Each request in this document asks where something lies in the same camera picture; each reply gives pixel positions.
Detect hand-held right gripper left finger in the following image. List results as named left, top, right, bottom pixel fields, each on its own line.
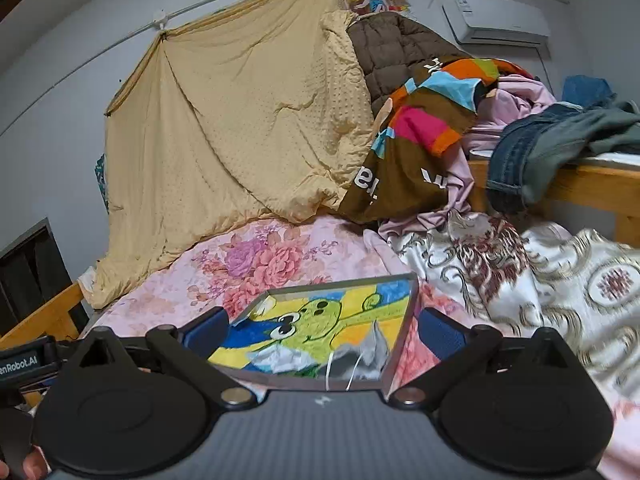
left=67, top=306, right=255, bottom=411

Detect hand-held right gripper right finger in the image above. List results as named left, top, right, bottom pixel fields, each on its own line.
left=389, top=307, right=583, bottom=408

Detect white fluffy cloth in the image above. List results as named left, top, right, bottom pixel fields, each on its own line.
left=249, top=346, right=323, bottom=377

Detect cartoon frog print box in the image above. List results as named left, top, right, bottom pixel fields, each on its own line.
left=206, top=272, right=420, bottom=393

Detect person's left hand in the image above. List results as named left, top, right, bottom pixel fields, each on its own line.
left=0, top=447, right=51, bottom=480

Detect pink floral bedsheet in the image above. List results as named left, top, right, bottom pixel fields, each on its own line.
left=82, top=215, right=640, bottom=480

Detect dark cabinet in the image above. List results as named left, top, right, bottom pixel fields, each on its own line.
left=0, top=217, right=88, bottom=336

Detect small white cloth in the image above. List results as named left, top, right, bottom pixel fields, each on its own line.
left=77, top=265, right=98, bottom=306

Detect white gold damask cloth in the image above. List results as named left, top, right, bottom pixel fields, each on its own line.
left=365, top=210, right=640, bottom=406

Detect brown multicolour patch cloth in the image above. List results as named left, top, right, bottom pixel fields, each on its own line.
left=340, top=55, right=521, bottom=226

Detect blue jeans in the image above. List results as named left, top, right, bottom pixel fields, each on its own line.
left=485, top=105, right=591, bottom=213

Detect yellow dotted blanket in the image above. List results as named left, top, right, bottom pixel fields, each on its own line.
left=90, top=0, right=381, bottom=311

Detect lilac cloth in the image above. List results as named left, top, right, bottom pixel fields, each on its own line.
left=377, top=74, right=558, bottom=241

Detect white sheet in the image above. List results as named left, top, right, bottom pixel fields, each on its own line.
left=592, top=151, right=640, bottom=167

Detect grey green garment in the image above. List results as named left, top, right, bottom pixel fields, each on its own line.
left=540, top=102, right=640, bottom=181

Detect light blue denim garment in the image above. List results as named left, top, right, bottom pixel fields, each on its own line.
left=561, top=74, right=617, bottom=108

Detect brown quilted jacket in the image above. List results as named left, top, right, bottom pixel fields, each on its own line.
left=345, top=10, right=473, bottom=111

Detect white air conditioner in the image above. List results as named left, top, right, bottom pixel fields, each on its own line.
left=441, top=0, right=552, bottom=47

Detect wooden bed side rail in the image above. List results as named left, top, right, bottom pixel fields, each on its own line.
left=0, top=282, right=86, bottom=351

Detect grey cloth with white strings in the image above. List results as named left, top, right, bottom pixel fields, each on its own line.
left=325, top=327, right=392, bottom=392

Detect teal wall hanging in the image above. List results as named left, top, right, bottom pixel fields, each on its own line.
left=94, top=154, right=110, bottom=211

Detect wooden bed frame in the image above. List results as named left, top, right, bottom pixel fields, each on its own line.
left=467, top=152, right=640, bottom=251

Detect white wall wire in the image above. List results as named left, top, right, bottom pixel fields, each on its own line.
left=0, top=0, right=571, bottom=136

